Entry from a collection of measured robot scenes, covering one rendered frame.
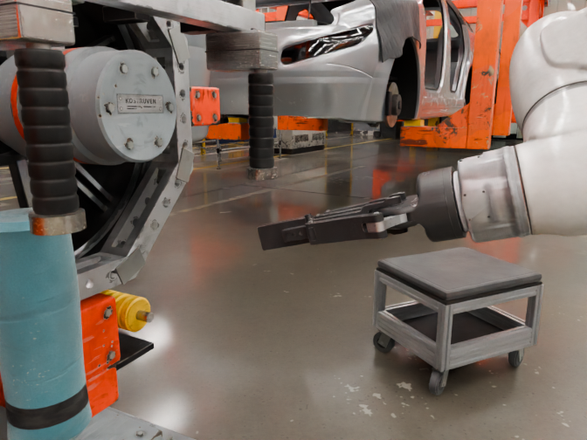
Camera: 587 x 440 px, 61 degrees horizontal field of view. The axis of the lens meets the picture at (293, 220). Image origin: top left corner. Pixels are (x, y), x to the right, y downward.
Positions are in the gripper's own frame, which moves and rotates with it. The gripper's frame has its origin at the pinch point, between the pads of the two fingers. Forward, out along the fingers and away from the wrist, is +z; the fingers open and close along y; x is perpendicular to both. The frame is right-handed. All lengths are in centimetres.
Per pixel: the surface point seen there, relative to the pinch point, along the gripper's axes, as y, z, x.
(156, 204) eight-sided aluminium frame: -12.9, 28.6, -6.6
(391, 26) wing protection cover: -275, 29, -73
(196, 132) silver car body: -73, 57, -23
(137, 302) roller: -7.9, 33.8, 8.2
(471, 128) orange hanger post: -352, 0, 3
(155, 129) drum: 3.2, 12.3, -15.9
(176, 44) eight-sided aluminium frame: -19.7, 20.9, -31.4
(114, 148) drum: 9.5, 13.4, -14.3
